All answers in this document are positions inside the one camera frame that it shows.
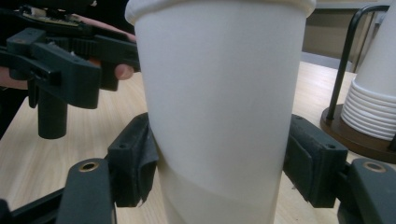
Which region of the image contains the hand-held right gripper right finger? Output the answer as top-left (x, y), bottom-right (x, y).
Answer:
top-left (281, 113), bottom-right (349, 209)

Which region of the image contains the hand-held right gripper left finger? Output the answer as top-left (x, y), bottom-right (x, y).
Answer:
top-left (105, 112), bottom-right (161, 209)

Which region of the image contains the dark brown double cup holder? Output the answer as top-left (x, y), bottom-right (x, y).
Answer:
top-left (319, 4), bottom-right (396, 165)

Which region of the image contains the short stack of white paper cups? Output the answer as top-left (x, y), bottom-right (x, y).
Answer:
top-left (340, 0), bottom-right (396, 142)

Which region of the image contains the single white paper cup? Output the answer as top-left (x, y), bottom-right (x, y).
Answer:
top-left (124, 0), bottom-right (318, 224)

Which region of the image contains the beige wooden furniture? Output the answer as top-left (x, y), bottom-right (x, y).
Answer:
top-left (301, 1), bottom-right (392, 64)

